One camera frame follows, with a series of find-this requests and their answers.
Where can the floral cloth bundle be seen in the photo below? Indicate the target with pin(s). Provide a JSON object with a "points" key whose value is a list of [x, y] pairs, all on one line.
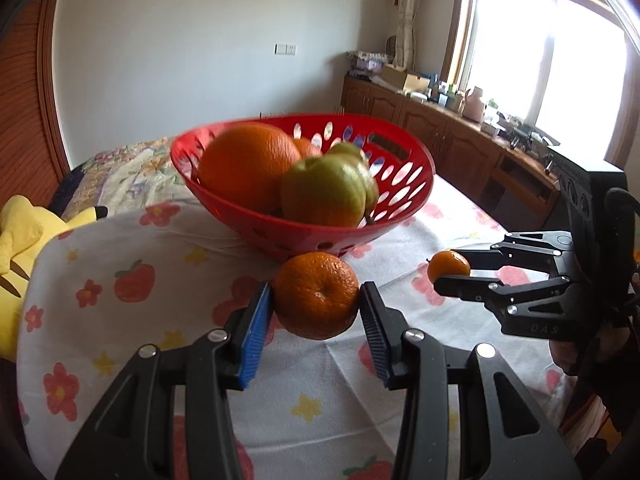
{"points": [[365, 60]]}

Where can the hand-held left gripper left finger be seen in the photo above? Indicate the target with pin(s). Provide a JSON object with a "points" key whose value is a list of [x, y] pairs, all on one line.
{"points": [[252, 335]]}

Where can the large green pear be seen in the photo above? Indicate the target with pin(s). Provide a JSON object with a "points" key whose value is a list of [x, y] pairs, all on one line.
{"points": [[322, 192]]}

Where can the blue bed cover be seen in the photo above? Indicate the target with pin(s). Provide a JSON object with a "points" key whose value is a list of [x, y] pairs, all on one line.
{"points": [[65, 187]]}

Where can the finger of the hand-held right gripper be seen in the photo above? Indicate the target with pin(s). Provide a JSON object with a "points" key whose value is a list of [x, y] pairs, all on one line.
{"points": [[520, 250], [470, 287]]}

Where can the pink kettle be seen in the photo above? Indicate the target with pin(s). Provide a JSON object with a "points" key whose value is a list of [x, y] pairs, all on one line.
{"points": [[475, 102]]}

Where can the medium mandarin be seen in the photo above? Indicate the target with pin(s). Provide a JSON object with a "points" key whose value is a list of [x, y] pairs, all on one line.
{"points": [[316, 295]]}

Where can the large orange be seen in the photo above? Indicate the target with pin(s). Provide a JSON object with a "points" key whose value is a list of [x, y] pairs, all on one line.
{"points": [[305, 147], [245, 167]]}

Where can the floral bed sheet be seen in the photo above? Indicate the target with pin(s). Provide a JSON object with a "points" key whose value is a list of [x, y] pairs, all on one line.
{"points": [[130, 170]]}

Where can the wooden wardrobe door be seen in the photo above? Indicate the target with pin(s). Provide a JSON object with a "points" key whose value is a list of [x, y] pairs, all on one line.
{"points": [[30, 85]]}

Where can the patterned curtain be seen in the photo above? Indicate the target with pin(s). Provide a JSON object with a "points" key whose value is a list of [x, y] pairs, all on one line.
{"points": [[407, 10]]}

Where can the fruit print white blanket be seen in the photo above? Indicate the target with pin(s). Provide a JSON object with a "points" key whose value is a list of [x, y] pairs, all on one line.
{"points": [[125, 310]]}

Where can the red perforated plastic basket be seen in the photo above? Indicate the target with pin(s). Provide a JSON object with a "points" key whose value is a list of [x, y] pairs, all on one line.
{"points": [[250, 225]]}

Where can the cardboard box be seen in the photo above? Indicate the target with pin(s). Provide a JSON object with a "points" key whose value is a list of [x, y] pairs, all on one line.
{"points": [[400, 77]]}

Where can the white wall switch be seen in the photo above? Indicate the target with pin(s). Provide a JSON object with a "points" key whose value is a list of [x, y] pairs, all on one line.
{"points": [[286, 49]]}

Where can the wooden cabinet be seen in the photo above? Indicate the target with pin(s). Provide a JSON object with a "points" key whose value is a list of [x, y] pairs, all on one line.
{"points": [[450, 140]]}

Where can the person's right hand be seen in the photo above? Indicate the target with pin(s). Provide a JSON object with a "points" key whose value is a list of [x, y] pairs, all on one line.
{"points": [[562, 357]]}

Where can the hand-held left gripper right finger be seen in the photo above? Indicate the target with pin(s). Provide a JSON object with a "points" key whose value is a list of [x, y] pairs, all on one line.
{"points": [[376, 340]]}

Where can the window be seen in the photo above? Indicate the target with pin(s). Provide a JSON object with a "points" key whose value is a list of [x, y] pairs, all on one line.
{"points": [[550, 50]]}

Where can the small mandarin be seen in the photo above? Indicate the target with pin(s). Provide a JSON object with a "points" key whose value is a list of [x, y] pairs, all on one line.
{"points": [[450, 265]]}

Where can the yellow-green pear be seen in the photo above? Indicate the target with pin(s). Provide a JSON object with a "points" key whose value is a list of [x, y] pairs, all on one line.
{"points": [[346, 151]]}

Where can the yellow plush toy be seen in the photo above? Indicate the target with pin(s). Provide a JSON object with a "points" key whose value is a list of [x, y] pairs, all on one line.
{"points": [[20, 240]]}

